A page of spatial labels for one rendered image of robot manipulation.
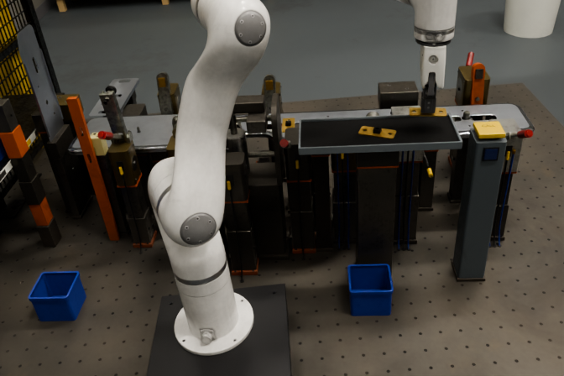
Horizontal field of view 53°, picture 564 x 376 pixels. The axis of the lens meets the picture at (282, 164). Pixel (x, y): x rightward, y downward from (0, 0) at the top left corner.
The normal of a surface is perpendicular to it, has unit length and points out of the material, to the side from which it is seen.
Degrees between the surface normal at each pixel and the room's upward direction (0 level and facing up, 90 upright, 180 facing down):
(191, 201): 60
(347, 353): 0
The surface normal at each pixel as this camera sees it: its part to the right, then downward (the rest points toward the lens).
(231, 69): 0.12, 0.90
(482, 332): -0.07, -0.84
